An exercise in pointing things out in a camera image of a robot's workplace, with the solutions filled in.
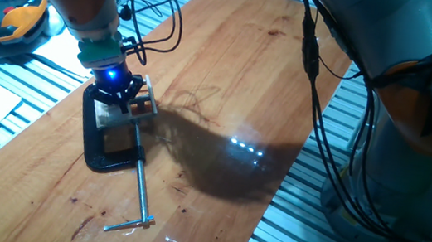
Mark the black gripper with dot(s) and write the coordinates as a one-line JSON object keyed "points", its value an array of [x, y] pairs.
{"points": [[116, 83]]}

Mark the small wooden window frame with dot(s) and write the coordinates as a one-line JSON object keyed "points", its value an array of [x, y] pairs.
{"points": [[151, 102]]}

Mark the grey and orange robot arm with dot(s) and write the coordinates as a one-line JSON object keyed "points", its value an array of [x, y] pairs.
{"points": [[399, 28]]}

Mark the black C-clamp with steel screw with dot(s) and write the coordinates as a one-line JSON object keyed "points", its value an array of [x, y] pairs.
{"points": [[92, 142]]}

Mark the glossy brown wooden board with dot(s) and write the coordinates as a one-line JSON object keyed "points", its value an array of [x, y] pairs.
{"points": [[226, 76]]}

